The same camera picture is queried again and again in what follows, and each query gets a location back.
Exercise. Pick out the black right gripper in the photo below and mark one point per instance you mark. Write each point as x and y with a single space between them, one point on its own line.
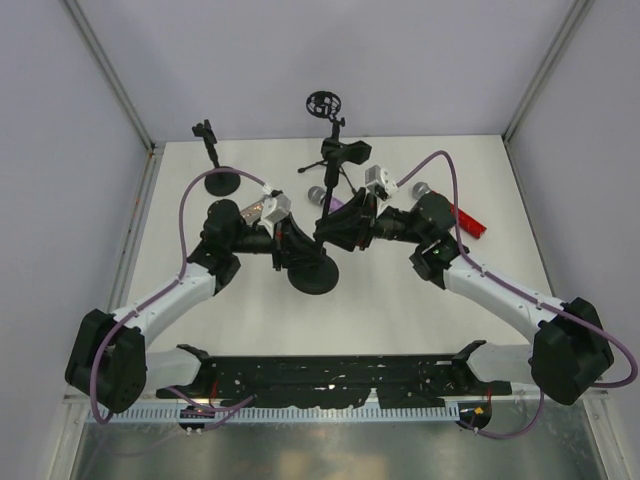
354 223

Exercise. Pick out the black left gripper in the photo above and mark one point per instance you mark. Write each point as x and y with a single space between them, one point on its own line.
292 248

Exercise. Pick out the round-base mic stand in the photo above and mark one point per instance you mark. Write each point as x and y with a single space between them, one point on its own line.
321 274
217 184

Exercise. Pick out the purple glitter microphone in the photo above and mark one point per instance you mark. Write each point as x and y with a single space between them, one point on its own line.
317 196

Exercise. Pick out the silver glitter microphone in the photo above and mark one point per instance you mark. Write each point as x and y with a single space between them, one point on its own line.
252 213

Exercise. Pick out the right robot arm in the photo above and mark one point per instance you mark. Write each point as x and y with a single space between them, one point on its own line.
563 354

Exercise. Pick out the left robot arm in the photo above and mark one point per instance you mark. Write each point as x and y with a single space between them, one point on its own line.
110 361

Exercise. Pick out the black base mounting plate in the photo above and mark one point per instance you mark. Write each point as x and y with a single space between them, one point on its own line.
339 382

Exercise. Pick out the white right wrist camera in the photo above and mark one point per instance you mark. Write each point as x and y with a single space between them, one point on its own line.
379 183

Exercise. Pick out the white slotted cable duct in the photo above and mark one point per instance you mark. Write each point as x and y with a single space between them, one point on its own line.
368 413

